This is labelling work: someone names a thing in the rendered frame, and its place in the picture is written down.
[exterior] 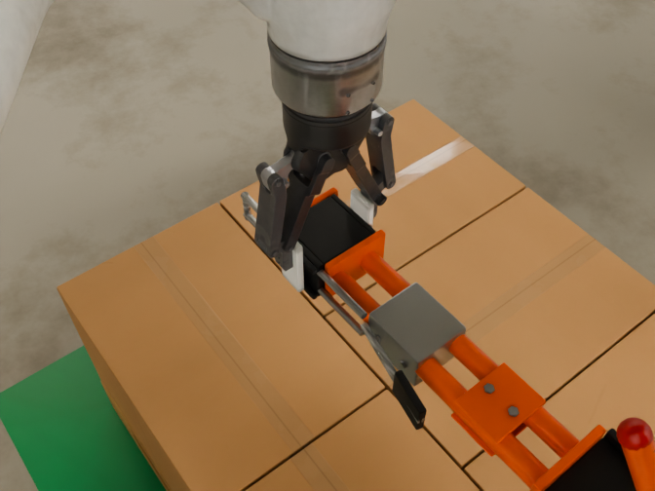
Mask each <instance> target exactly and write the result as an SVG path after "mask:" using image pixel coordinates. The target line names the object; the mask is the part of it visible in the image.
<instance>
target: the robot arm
mask: <svg viewBox="0 0 655 491"><path fill-rule="evenodd" d="M55 1H56V0H0V135H1V132H2V130H3V127H4V125H5V122H6V119H7V117H8V114H9V111H10V108H11V106H12V103H13V100H14V98H15V95H16V92H17V89H18V87H19V82H20V80H21V77H22V74H23V72H24V69H25V67H26V64H27V62H28V59H29V56H30V54H31V51H32V48H33V46H34V43H35V40H36V37H37V35H38V32H39V29H40V27H41V24H42V22H43V19H44V17H45V15H46V14H47V12H48V10H49V8H50V7H51V5H52V4H53V3H54V2H55ZM238 1H239V2H241V3H242V4H243V5H244V6H245V7H247V8H248V9H249V10H250V11H251V12H252V13H253V14H254V15H255V16H256V17H257V18H259V19H261V20H264V21H266V24H267V43H268V47H269V54H270V66H271V80H272V87H273V90H274V92H275V94H276V96H277V97H278V98H279V100H280V101H281V102H282V110H283V123H284V128H285V132H286V135H287V139H288V141H287V145H286V148H285V150H284V157H283V158H282V159H280V160H279V161H277V162H276V163H274V164H273V165H272V166H269V165H268V164H267V163H265V162H262V163H260V164H259V165H258V166H257V167H256V169H255V171H256V174H257V177H258V180H259V183H260V185H259V195H258V205H257V215H256V224H255V233H254V241H255V242H256V243H257V244H258V245H259V247H260V248H261V249H262V250H263V251H264V252H265V253H266V254H267V255H268V256H269V257H270V258H274V257H275V261H276V262H277V263H278V264H279V265H280V266H281V267H282V272H283V276H284V277H285V278H286V279H287V280H288V281H289V283H290V284H291V285H292V286H293V287H294V288H295V289H296V290H297V291H298V292H300V291H302V290H304V274H303V247H302V245H301V244H300V243H299V242H298V241H297V240H298V238H299V235H300V232H301V230H302V227H303V225H304V222H305V220H306V217H307V214H308V212H309V209H310V207H311V205H312V202H313V200H314V197H315V195H319V194H320V193H321V191H322V189H323V186H324V184H325V181H326V179H328V178H329V177H330V176H331V175H333V174H334V173H336V172H339V171H342V170H345V169H346V170H347V171H348V172H349V174H350V175H351V177H352V178H353V180H354V181H355V183H356V185H357V186H358V187H359V188H360V189H361V191H359V190H358V189H357V188H354V189H353V190H351V206H350V208H351V209H352V210H353V211H354V212H355V213H356V214H357V215H358V216H359V217H361V218H362V219H363V220H364V221H365V222H366V223H367V224H368V225H369V226H370V227H372V225H373V218H374V217H375V216H376V214H377V206H382V205H383V204H384V203H385V202H386V200H387V197H386V196H385V195H384V194H383V193H382V192H381V191H382V190H383V189H385V188H387V189H391V188H392V187H393V186H394V185H395V183H396V176H395V167H394V158H393V149H392V140H391V133H392V129H393V126H394V121H395V119H394V117H393V116H391V115H390V114H389V113H388V112H386V111H385V110H384V109H383V108H381V107H380V106H379V105H378V104H376V103H373V102H374V100H375V99H376V97H377V95H378V94H379V92H380V90H381V87H382V81H383V67H384V53H385V47H386V42H387V30H386V28H387V22H388V18H389V16H390V13H391V11H392V9H393V7H394V4H395V2H396V0H238ZM372 103H373V104H372ZM365 138H366V146H367V152H368V158H369V164H370V171H371V174H370V172H369V170H368V169H367V167H366V162H365V160H364V158H363V157H362V155H361V153H360V150H359V148H360V146H361V144H362V142H363V141H364V139H365ZM288 177H289V182H288ZM286 188H287V189H286Z"/></svg>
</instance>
